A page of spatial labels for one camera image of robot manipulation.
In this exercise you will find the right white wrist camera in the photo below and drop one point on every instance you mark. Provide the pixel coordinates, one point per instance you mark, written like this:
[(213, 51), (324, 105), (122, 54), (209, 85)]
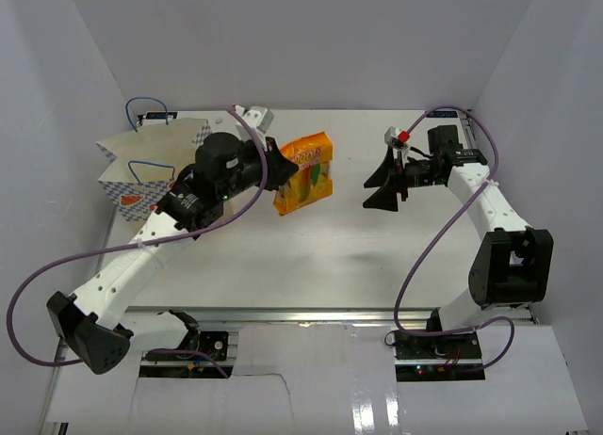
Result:
[(397, 139)]

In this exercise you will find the blue checkered paper bag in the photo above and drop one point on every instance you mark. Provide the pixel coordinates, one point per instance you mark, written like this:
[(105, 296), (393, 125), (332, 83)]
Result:
[(145, 161)]

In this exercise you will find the aluminium frame rail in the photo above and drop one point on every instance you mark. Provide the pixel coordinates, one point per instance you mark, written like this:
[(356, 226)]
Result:
[(311, 315)]

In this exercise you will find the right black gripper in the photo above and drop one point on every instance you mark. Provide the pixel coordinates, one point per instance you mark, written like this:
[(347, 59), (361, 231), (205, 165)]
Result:
[(385, 198)]

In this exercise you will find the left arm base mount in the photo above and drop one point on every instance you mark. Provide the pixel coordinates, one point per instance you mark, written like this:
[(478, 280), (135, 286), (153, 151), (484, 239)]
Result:
[(211, 343)]

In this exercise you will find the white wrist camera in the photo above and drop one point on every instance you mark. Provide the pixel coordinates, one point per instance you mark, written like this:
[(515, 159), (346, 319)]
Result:
[(397, 139), (258, 118)]

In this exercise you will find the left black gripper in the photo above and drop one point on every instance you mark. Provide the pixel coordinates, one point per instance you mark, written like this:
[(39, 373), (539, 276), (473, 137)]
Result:
[(279, 167)]

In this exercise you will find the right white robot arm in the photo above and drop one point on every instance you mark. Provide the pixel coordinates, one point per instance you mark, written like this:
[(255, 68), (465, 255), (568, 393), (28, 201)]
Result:
[(512, 264)]

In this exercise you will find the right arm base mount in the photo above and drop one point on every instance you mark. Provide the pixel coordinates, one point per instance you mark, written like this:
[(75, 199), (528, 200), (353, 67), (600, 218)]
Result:
[(435, 359)]

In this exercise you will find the orange gummy candy bag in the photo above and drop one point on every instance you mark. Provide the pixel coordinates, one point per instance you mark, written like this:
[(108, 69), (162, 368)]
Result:
[(312, 182)]

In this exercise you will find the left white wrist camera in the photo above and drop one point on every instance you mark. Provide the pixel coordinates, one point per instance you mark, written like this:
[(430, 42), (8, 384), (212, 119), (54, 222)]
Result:
[(258, 118)]

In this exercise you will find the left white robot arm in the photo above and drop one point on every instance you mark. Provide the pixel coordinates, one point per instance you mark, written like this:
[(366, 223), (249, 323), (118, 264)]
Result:
[(91, 319)]

